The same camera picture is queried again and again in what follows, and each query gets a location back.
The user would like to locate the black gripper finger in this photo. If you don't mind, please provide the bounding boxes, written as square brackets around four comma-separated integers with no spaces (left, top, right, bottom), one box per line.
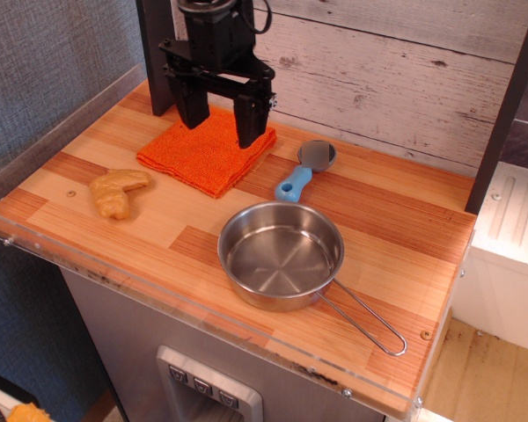
[166,76,209,129]
[233,95,270,149]

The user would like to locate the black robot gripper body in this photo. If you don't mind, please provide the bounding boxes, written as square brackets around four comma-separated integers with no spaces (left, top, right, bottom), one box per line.
[159,1,275,107]

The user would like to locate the blue handled grey spoon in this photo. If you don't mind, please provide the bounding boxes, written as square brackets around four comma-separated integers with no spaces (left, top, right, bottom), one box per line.
[275,140,337,202]

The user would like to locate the tan toy chicken piece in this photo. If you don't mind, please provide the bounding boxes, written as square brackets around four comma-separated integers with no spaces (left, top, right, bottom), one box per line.
[89,169,151,220]

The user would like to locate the orange folded cloth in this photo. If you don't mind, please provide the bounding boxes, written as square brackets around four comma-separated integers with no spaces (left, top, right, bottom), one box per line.
[136,107,277,199]

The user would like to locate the stainless steel pan bowl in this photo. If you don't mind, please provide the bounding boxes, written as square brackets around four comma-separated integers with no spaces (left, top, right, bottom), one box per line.
[216,200,408,357]

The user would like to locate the grey toy fridge cabinet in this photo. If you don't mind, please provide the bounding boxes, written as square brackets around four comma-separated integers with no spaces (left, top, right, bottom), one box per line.
[62,270,384,421]

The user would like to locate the silver dispenser panel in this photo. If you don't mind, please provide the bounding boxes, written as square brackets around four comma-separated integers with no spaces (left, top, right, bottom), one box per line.
[156,346,264,421]

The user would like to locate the white toy sink unit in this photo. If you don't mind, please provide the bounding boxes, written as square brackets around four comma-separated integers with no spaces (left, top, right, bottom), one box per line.
[451,163,528,349]

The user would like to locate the orange object bottom left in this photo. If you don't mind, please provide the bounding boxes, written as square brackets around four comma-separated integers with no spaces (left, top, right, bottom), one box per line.
[6,403,52,422]

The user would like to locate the dark left upright post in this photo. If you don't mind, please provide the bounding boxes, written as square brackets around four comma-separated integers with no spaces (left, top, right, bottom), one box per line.
[136,0,175,116]

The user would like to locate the dark upright post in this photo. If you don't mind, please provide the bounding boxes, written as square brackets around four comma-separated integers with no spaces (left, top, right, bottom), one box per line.
[465,29,528,215]
[136,0,175,116]

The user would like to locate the dark right upright post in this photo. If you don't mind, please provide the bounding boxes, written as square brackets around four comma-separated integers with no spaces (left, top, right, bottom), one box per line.
[465,29,528,215]

